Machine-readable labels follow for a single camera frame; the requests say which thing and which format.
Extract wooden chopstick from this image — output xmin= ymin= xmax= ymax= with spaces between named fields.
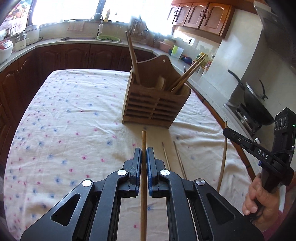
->
xmin=168 ymin=61 xmax=201 ymax=94
xmin=140 ymin=131 xmax=147 ymax=241
xmin=125 ymin=28 xmax=140 ymax=84
xmin=216 ymin=121 xmax=229 ymax=192

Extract steel chopstick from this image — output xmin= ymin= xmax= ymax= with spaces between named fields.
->
xmin=162 ymin=142 xmax=171 ymax=171
xmin=173 ymin=141 xmax=187 ymax=180

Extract person's right hand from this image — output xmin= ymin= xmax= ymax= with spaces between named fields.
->
xmin=242 ymin=173 xmax=280 ymax=232

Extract gas stove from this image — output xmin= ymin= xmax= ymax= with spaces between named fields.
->
xmin=223 ymin=102 xmax=262 ymax=139

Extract black wok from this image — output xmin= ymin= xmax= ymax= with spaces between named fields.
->
xmin=227 ymin=69 xmax=274 ymax=126

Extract floral white tablecloth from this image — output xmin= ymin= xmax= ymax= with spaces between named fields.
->
xmin=4 ymin=70 xmax=251 ymax=239

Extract yellow oil bottle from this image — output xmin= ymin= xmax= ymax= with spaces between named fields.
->
xmin=197 ymin=52 xmax=207 ymax=64

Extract wooden utensil holder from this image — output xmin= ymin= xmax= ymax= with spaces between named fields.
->
xmin=122 ymin=55 xmax=191 ymax=128

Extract upper wooden cabinets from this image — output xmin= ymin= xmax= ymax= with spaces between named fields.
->
xmin=166 ymin=1 xmax=235 ymax=38

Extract steel range hood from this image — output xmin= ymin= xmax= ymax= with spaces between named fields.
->
xmin=253 ymin=1 xmax=295 ymax=73

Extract dish rack with boards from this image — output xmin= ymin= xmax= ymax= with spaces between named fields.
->
xmin=128 ymin=16 xmax=149 ymax=41

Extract green colander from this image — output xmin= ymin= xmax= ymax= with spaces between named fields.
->
xmin=96 ymin=35 xmax=121 ymax=42

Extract yellow detergent bottle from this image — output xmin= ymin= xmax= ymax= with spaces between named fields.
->
xmin=104 ymin=9 xmax=110 ymax=22

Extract white red rice cooker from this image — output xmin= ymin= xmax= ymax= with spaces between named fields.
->
xmin=0 ymin=40 xmax=13 ymax=64

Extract white slow cooker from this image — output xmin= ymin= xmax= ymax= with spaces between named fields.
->
xmin=25 ymin=25 xmax=40 ymax=46

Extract chrome sink faucet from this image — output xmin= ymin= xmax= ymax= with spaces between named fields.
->
xmin=93 ymin=13 xmax=103 ymax=37

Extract tropical fruit poster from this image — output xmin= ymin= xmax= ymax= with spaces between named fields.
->
xmin=1 ymin=0 xmax=32 ymax=35

